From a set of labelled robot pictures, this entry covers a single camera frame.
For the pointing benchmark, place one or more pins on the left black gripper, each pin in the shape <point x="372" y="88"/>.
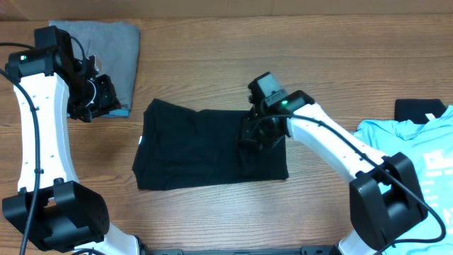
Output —
<point x="110" y="100"/>

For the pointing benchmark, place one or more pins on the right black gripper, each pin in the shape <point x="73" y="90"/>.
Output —
<point x="253" y="132"/>

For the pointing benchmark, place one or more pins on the black t-shirt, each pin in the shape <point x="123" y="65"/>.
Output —
<point x="184" y="148"/>

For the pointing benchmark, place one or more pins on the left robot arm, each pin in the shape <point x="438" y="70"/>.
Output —
<point x="52" y="209"/>

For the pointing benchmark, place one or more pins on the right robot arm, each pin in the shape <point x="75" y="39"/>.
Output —
<point x="385" y="195"/>

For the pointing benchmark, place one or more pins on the folded blue jeans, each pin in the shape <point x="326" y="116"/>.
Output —
<point x="120" y="113"/>

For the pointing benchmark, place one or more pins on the folded grey shorts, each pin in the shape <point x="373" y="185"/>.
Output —
<point x="116" y="44"/>

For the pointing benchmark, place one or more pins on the folded black garment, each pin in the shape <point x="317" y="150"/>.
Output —
<point x="419" y="111"/>

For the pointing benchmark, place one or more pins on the light blue t-shirt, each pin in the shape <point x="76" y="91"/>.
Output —
<point x="429" y="147"/>

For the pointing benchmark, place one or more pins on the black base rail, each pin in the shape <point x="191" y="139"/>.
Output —
<point x="244" y="251"/>

